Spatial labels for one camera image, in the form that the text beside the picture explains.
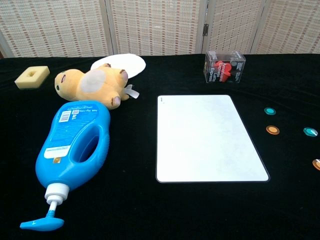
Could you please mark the teal disc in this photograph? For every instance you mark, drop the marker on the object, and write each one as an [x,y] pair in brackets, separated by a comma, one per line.
[310,131]
[270,111]

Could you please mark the orange disc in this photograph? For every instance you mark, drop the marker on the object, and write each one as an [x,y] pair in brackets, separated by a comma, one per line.
[272,130]
[317,164]

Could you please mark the white rectangular board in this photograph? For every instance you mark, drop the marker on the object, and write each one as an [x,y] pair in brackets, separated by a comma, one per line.
[205,137]

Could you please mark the white round plate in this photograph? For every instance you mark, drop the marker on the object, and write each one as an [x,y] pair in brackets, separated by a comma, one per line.
[132,63]

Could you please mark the yellow plush toy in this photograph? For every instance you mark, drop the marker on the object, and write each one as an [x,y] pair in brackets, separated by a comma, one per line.
[100,85]

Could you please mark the clear box with red capsules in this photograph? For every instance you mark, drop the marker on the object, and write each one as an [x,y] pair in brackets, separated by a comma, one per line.
[225,70]

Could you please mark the black table cloth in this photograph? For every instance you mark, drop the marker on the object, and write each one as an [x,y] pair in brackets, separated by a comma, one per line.
[150,212]

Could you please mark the woven bamboo screen panel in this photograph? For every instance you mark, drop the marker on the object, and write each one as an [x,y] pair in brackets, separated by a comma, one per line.
[292,25]
[55,27]
[155,25]
[232,25]

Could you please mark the dark metal screen hinge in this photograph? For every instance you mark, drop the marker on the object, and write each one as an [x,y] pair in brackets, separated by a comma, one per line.
[205,29]

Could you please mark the blue pump detergent bottle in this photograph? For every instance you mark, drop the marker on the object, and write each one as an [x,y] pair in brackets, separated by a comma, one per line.
[57,170]

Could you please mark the yellow square sponge block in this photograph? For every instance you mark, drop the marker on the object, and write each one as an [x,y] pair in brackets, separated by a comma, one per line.
[22,81]

